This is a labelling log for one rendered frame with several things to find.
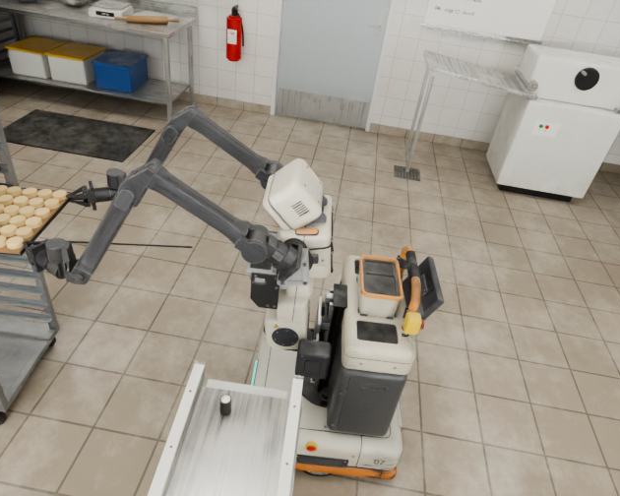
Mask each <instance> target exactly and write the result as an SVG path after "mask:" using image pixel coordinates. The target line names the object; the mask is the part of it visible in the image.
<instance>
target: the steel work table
mask: <svg viewBox="0 0 620 496"><path fill-rule="evenodd" d="M98 1H100V0H87V2H86V4H83V5H81V6H70V5H68V4H65V3H63V1H62V0H37V1H34V2H21V1H18V0H0V12H6V13H12V14H16V15H17V20H18V24H19V28H20V33H21V37H22V40H23V39H26V38H27V33H26V29H25V24H24V20H23V15H24V16H30V17H36V18H42V19H47V20H53V21H59V22H66V23H72V24H78V25H84V26H90V27H96V28H102V29H108V30H114V31H124V32H130V33H136V34H142V35H149V36H155V37H161V38H162V40H163V56H164V72H165V80H159V79H153V78H148V80H147V81H146V82H145V83H143V84H142V85H141V86H140V87H138V88H137V89H136V90H135V91H133V92H132V93H125V92H119V91H113V90H107V89H100V88H98V87H97V86H96V81H93V82H92V83H90V84H88V85H87V86H84V85H78V84H72V83H66V82H60V81H54V80H52V77H50V78H48V79H43V78H37V77H32V76H26V75H21V74H15V73H13V70H12V66H9V67H6V68H4V69H2V70H0V77H2V78H8V79H14V80H20V81H26V82H32V83H37V84H43V85H49V86H54V87H60V88H66V89H72V90H77V91H83V92H89V93H100V94H106V95H112V96H118V97H123V98H129V99H134V100H140V101H146V102H152V103H158V104H164V105H167V119H168V121H169V120H170V119H171V117H172V116H173V112H172V102H173V101H174V100H176V99H177V98H178V97H179V96H180V95H182V94H183V93H184V92H185V91H186V90H187V89H188V88H189V100H190V105H191V104H193V103H194V74H193V37H192V25H193V24H195V23H196V7H192V6H185V5H179V4H173V3H167V2H161V1H155V0H108V1H115V2H123V3H130V4H131V5H130V6H133V14H136V13H140V12H144V11H148V10H150V11H154V12H159V13H163V14H167V15H171V16H176V17H178V18H177V19H174V20H179V23H173V22H168V25H163V24H136V23H127V22H126V21H119V20H112V19H105V18H97V17H91V16H90V15H89V7H91V6H92V5H93V4H94V3H96V2H98ZM185 29H187V40H188V71H189V85H188V84H182V83H176V82H171V77H170V59H169V41H168V40H169V39H170V38H172V37H173V36H175V35H176V34H178V33H180V32H181V31H183V30H185Z"/></svg>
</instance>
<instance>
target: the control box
mask: <svg viewBox="0 0 620 496"><path fill-rule="evenodd" d="M206 387H208V388H215V389H222V390H228V391H234V392H241V393H248V394H254V395H261V396H268V397H275V398H281V399H286V397H287V391H285V390H278V389H272V388H265V387H258V386H251V385H245V384H238V383H231V382H225V381H219V380H212V379H209V380H208V383H207V386H206Z"/></svg>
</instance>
